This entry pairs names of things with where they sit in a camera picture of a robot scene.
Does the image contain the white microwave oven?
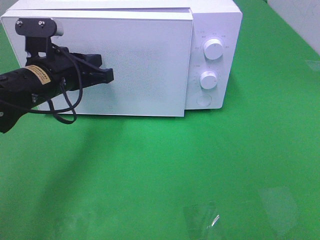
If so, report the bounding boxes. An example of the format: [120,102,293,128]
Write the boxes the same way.
[2,0,243,113]

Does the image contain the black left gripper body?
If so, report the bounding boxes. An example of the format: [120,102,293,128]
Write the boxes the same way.
[24,51,84,97]

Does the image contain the grey left wrist camera bracket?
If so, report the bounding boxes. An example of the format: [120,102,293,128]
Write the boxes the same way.
[15,17,64,60]

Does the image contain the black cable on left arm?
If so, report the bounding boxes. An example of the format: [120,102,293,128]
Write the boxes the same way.
[0,44,84,125]

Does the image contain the white microwave door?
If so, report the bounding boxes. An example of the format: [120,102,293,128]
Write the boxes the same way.
[1,8,193,117]

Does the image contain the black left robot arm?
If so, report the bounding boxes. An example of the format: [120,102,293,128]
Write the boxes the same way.
[0,47,114,133]

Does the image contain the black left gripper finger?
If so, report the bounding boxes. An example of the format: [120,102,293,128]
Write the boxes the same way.
[72,53,102,68]
[81,68,114,88]

